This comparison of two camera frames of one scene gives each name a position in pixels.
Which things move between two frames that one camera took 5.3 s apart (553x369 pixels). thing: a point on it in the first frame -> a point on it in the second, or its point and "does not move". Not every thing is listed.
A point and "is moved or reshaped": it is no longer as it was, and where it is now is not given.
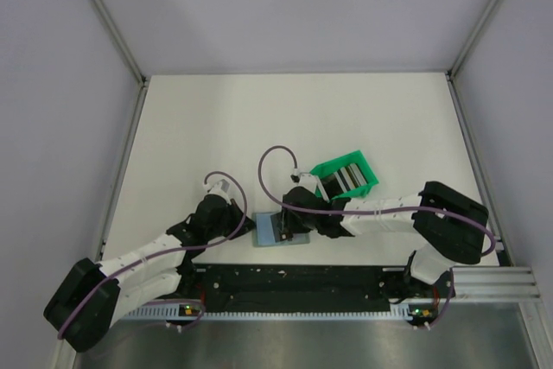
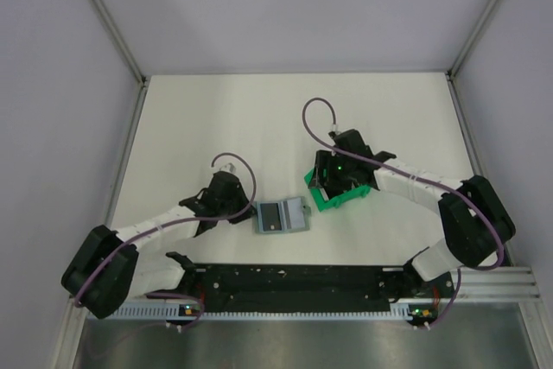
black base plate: (296, 288) does not move
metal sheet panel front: (472, 334) does not move
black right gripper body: (295, 225) -> (339, 170)
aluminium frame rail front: (494, 283) does not move
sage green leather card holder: (263, 233) is moved or reshaped
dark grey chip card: (281, 235) -> (270, 214)
